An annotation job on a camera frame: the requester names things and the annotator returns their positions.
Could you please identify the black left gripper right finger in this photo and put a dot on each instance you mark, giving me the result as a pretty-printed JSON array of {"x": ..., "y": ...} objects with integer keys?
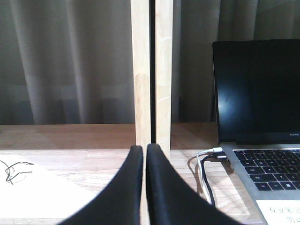
[{"x": 171, "y": 201}]

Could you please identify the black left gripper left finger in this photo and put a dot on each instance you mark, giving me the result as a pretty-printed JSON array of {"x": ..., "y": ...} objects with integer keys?
[{"x": 119, "y": 202}]

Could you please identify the white label card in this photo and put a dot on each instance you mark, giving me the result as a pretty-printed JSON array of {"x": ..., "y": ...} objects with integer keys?
[{"x": 280, "y": 212}]

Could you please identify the silver laptop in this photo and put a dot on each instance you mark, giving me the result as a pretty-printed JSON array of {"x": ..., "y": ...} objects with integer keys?
[{"x": 257, "y": 94}]

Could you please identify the grey curtain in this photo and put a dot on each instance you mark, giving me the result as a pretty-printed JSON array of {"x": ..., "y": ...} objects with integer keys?
[{"x": 70, "y": 61}]

